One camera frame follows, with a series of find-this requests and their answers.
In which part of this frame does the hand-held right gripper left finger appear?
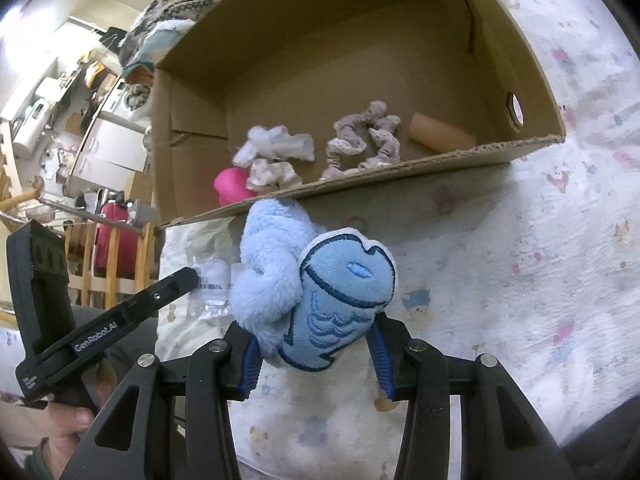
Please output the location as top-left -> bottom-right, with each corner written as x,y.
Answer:
57,320 -> 263,480

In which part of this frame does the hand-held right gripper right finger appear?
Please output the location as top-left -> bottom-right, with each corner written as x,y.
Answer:
366,316 -> 577,480

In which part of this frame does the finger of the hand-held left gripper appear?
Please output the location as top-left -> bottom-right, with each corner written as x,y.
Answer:
117,266 -> 202,332

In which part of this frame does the blue fish plush toy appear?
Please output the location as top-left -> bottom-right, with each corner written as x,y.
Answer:
277,229 -> 398,373

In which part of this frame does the pink ball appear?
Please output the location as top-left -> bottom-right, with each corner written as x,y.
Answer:
214,167 -> 256,207

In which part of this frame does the small beige lace scrunchie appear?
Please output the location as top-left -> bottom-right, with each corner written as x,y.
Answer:
247,158 -> 303,195

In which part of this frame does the white fluffy cloth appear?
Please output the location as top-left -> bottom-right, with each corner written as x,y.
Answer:
232,124 -> 317,170

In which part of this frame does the orange cardboard tube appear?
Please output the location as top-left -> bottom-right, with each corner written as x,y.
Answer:
409,112 -> 476,153

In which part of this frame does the brown cardboard box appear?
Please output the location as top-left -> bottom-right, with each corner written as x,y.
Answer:
149,0 -> 568,231

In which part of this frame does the person's left hand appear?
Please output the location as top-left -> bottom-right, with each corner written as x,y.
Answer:
0,360 -> 118,476

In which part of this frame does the clear plastic bag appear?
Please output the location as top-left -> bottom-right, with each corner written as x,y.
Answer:
187,255 -> 238,322

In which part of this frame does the wooden rack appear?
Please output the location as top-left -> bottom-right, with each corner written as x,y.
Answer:
62,217 -> 157,308

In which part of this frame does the pink suitcase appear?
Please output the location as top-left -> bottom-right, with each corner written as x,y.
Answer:
94,202 -> 147,281

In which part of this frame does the white cabinet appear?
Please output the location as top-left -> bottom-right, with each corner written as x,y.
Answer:
69,112 -> 151,188

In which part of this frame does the white kitchen appliance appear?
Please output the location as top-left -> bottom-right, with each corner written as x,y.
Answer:
11,100 -> 53,158

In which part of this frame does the white washing machine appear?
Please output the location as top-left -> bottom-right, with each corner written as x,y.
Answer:
117,79 -> 153,113

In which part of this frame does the teal pillow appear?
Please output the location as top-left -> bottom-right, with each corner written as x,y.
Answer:
124,19 -> 193,78

